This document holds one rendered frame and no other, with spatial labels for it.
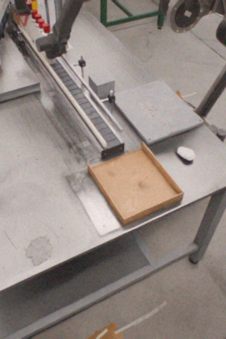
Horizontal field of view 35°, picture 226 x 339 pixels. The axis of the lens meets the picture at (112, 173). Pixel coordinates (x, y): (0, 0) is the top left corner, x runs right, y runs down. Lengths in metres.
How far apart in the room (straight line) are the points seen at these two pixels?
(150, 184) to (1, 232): 0.58
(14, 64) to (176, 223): 1.34
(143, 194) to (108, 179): 0.15
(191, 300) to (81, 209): 1.00
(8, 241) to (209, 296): 1.24
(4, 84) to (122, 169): 0.75
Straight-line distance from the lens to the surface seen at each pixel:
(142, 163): 1.48
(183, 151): 1.52
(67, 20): 1.53
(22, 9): 1.96
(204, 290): 2.16
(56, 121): 1.67
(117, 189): 1.39
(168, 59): 3.67
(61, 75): 1.86
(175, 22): 1.86
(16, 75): 1.89
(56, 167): 1.47
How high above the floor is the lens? 1.94
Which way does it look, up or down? 50 degrees down
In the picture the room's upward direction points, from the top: 2 degrees clockwise
